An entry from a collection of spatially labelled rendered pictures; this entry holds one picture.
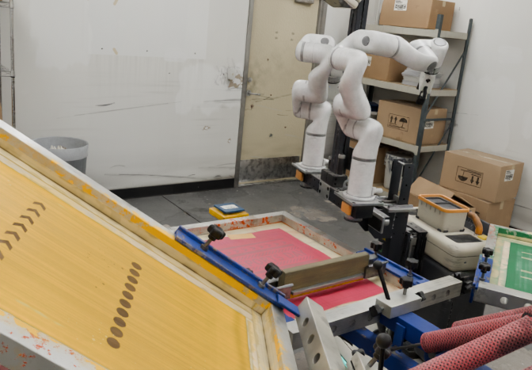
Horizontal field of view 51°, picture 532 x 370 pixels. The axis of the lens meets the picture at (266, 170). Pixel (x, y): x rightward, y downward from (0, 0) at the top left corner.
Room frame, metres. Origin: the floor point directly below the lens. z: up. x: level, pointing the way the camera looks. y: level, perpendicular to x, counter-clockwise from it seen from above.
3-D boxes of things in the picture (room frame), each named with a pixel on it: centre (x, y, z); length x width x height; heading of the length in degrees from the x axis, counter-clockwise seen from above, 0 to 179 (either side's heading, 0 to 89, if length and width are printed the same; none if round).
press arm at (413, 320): (1.37, -0.43, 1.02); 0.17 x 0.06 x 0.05; 37
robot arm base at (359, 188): (2.15, -0.39, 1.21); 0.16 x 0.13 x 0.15; 112
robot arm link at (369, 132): (2.15, -0.37, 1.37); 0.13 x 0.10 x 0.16; 34
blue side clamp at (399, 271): (1.80, -0.46, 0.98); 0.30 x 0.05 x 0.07; 37
